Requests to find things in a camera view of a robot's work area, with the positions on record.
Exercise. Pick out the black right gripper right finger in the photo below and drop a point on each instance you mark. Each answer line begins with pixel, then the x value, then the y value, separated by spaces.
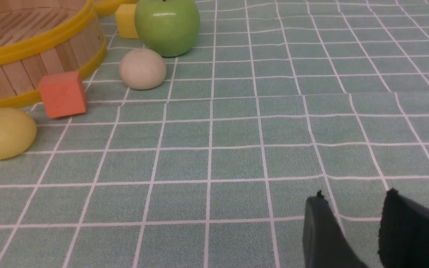
pixel 403 239

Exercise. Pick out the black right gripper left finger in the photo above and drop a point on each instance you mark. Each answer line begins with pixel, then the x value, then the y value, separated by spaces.
pixel 324 244

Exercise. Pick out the white bun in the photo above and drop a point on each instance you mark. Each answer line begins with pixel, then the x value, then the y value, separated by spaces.
pixel 142 69

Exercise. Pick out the yellow bun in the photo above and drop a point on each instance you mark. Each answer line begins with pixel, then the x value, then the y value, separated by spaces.
pixel 18 131

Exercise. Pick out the bamboo steamer tray yellow rims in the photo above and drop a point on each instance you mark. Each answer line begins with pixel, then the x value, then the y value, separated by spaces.
pixel 45 41

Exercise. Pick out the green checkered tablecloth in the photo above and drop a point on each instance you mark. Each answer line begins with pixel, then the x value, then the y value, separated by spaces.
pixel 277 100

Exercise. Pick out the green apple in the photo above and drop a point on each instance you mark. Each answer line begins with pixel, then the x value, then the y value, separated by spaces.
pixel 168 27

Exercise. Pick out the orange cube block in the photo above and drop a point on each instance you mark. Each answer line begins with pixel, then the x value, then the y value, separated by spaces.
pixel 63 94

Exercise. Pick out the yellow cube block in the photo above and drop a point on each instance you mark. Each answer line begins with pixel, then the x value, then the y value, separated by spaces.
pixel 126 21

